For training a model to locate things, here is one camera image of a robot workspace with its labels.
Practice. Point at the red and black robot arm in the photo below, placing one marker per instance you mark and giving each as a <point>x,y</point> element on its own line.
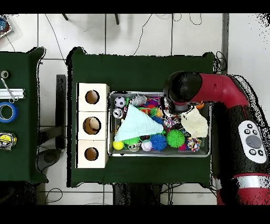
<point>221,90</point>

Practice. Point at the wooden box with three holes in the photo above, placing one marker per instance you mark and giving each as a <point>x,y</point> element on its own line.
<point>92,112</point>

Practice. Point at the silver robot toy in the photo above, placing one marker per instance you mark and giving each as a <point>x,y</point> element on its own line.
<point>138,100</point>

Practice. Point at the mint green cloth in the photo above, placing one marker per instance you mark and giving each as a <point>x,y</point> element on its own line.
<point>137,126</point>

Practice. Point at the crushed silver can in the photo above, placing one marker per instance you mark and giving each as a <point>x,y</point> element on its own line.
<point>118,113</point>

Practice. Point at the black and white soccer ball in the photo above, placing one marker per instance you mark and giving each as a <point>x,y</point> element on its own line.
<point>120,102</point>

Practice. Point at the white baseball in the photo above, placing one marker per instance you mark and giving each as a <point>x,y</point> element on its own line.
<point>146,146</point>

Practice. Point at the yellow ball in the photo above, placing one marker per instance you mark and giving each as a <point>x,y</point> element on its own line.
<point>118,145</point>

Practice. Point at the blue spiky ball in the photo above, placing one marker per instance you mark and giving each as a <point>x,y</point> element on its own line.
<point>158,142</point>

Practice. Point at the dark green table cloth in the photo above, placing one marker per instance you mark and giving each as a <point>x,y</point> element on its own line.
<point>126,71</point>
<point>19,164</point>

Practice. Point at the green spiky ball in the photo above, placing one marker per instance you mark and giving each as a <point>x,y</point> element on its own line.
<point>175,138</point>

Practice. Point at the cream yellow cloth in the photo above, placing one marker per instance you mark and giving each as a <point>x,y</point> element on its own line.
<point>195,124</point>

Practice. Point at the orange basketball toy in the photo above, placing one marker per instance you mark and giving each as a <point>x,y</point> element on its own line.
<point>200,106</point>

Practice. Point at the black tripod leg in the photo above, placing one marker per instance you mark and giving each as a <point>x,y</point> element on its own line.
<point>117,19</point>
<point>65,17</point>

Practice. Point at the blue tape roll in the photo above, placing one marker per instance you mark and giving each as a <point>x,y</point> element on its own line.
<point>14,112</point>

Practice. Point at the silver scissors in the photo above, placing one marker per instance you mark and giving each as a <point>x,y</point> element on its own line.
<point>8,90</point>

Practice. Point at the yellow tape measure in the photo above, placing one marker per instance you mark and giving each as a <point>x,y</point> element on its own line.
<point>6,141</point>

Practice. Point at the grey tape roll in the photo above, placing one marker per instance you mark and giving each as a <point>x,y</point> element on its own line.
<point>2,74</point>

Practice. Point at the tray with blue object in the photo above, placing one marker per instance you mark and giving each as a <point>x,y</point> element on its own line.
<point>4,29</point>

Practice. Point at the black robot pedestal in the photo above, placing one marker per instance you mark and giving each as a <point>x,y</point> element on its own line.
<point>137,194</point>

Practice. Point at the aluminium rail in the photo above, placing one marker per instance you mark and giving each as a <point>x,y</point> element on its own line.
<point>19,93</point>

